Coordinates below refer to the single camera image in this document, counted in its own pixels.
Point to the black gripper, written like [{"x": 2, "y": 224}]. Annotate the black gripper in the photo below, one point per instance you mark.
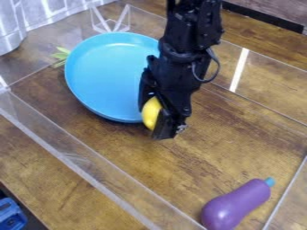
[{"x": 173, "y": 76}]

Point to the yellow toy lemon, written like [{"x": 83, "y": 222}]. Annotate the yellow toy lemon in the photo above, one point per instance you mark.
[{"x": 150, "y": 113}]

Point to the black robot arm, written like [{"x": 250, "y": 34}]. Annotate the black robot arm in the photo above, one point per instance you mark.
[{"x": 194, "y": 25}]

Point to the blue oval tray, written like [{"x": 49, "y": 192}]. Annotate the blue oval tray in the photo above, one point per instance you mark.
[{"x": 103, "y": 70}]

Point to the green leafy toy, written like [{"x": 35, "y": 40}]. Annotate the green leafy toy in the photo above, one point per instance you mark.
[{"x": 61, "y": 55}]

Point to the purple toy eggplant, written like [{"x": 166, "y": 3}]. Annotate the purple toy eggplant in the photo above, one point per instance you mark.
[{"x": 226, "y": 210}]

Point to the dark baseboard strip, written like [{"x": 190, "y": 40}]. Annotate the dark baseboard strip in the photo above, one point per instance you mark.
[{"x": 285, "y": 13}]

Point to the grey checkered curtain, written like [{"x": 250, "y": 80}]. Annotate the grey checkered curtain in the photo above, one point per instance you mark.
[{"x": 26, "y": 15}]

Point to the blue device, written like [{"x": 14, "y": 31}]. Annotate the blue device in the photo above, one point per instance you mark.
[{"x": 13, "y": 217}]

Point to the clear acrylic enclosure wall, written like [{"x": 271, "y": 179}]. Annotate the clear acrylic enclosure wall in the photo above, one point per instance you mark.
[{"x": 91, "y": 174}]

